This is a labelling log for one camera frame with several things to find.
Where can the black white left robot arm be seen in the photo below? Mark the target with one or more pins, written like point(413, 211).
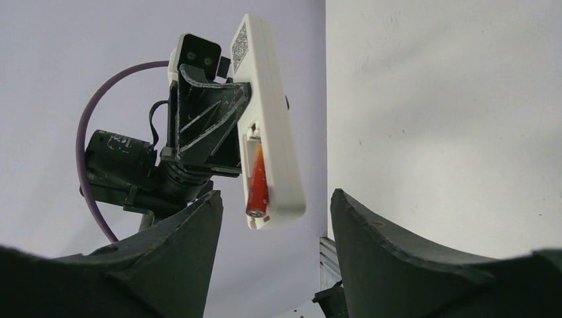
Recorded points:
point(128, 172)

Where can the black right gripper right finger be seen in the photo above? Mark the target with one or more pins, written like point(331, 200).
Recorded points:
point(389, 271)

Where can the orange red AAA battery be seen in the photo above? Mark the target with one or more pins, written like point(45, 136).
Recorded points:
point(258, 190)

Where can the white remote control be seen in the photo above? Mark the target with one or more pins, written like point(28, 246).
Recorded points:
point(266, 121)

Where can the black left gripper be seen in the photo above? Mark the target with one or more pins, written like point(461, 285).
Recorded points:
point(201, 134)

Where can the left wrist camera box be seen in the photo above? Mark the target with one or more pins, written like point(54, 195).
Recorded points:
point(200, 53)

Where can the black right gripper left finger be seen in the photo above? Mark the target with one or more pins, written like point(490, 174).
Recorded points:
point(162, 271)

